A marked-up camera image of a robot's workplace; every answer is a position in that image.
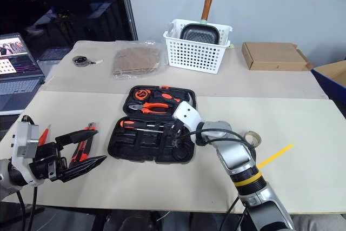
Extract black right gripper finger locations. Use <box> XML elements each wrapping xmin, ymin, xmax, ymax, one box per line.
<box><xmin>163</xmin><ymin>122</ymin><xmax>176</xmax><ymax>138</ymax></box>

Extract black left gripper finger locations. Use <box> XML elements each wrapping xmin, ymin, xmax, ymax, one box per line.
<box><xmin>55</xmin><ymin>130</ymin><xmax>99</xmax><ymax>149</ymax></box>
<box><xmin>57</xmin><ymin>155</ymin><xmax>108</xmax><ymax>183</ymax></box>

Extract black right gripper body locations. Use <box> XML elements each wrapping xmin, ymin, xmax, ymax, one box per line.
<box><xmin>172</xmin><ymin>121</ymin><xmax>190</xmax><ymax>141</ymax></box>

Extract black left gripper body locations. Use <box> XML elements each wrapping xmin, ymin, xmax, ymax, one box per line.
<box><xmin>29</xmin><ymin>141</ymin><xmax>69</xmax><ymax>182</ymax></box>

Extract orange black utility knife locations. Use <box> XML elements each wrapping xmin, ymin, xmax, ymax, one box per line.
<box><xmin>69</xmin><ymin>122</ymin><xmax>97</xmax><ymax>164</ymax></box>

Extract black plastic tool case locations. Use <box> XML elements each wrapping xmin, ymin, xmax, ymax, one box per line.
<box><xmin>107</xmin><ymin>85</ymin><xmax>197</xmax><ymax>165</ymax></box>

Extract small red test screwdriver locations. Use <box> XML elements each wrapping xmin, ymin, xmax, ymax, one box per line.
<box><xmin>37</xmin><ymin>124</ymin><xmax>52</xmax><ymax>147</ymax></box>

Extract orange black claw hammer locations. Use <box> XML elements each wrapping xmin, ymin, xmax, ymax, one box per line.
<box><xmin>151</xmin><ymin>90</ymin><xmax>197</xmax><ymax>107</ymax></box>

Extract orange black tape measure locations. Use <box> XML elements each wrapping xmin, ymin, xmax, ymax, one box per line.
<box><xmin>134</xmin><ymin>89</ymin><xmax>150</xmax><ymax>102</ymax></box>

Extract beige masking tape roll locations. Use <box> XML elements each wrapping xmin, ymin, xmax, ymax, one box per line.
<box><xmin>244</xmin><ymin>131</ymin><xmax>262</xmax><ymax>147</ymax></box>

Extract round metal tin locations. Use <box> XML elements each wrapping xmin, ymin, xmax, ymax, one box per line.
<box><xmin>71</xmin><ymin>55</ymin><xmax>89</xmax><ymax>68</ymax></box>

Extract white perforated plastic basket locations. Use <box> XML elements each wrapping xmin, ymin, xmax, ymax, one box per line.
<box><xmin>163</xmin><ymin>18</ymin><xmax>234</xmax><ymax>75</ymax></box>

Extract bagged brown woven mat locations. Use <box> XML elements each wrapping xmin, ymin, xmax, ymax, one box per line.
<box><xmin>111</xmin><ymin>39</ymin><xmax>166</xmax><ymax>81</ymax></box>

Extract open grey laptop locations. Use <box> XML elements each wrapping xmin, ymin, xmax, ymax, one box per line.
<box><xmin>0</xmin><ymin>32</ymin><xmax>46</xmax><ymax>116</ymax></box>

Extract yellow tape strip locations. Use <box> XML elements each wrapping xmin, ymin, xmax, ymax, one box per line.
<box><xmin>256</xmin><ymin>144</ymin><xmax>295</xmax><ymax>169</ymax></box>

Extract flat brown cardboard box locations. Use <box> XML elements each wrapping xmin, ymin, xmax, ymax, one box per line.
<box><xmin>241</xmin><ymin>42</ymin><xmax>315</xmax><ymax>72</ymax></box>

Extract blue bin with cardboard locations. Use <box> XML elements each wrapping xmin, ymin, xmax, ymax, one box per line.
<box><xmin>310</xmin><ymin>60</ymin><xmax>346</xmax><ymax>100</ymax></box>

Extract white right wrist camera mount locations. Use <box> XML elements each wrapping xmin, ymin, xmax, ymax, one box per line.
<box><xmin>172</xmin><ymin>101</ymin><xmax>203</xmax><ymax>137</ymax></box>

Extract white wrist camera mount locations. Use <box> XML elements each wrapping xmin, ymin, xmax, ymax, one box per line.
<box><xmin>172</xmin><ymin>101</ymin><xmax>203</xmax><ymax>137</ymax></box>
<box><xmin>10</xmin><ymin>121</ymin><xmax>46</xmax><ymax>188</ymax></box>

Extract orange handled pliers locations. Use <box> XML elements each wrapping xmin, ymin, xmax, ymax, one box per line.
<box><xmin>129</xmin><ymin>102</ymin><xmax>170</xmax><ymax>115</ymax></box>

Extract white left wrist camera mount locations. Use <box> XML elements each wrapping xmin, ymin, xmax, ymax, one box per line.
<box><xmin>10</xmin><ymin>121</ymin><xmax>46</xmax><ymax>188</ymax></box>

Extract orange black handled screwdriver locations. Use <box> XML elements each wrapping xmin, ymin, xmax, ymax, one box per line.
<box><xmin>119</xmin><ymin>120</ymin><xmax>166</xmax><ymax>132</ymax></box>

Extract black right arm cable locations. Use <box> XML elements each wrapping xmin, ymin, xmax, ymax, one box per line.
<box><xmin>186</xmin><ymin>129</ymin><xmax>258</xmax><ymax>151</ymax></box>

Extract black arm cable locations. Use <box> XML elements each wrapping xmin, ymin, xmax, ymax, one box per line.
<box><xmin>186</xmin><ymin>129</ymin><xmax>258</xmax><ymax>151</ymax></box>
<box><xmin>15</xmin><ymin>184</ymin><xmax>39</xmax><ymax>231</ymax></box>

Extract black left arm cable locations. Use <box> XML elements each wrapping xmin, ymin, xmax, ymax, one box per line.
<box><xmin>15</xmin><ymin>184</ymin><xmax>39</xmax><ymax>231</ymax></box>

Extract square pan wooden handle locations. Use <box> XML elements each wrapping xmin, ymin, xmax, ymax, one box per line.
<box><xmin>179</xmin><ymin>0</ymin><xmax>220</xmax><ymax>45</ymax></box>

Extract grey metal post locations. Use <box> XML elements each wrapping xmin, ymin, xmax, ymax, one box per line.
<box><xmin>118</xmin><ymin>0</ymin><xmax>139</xmax><ymax>41</ymax></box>

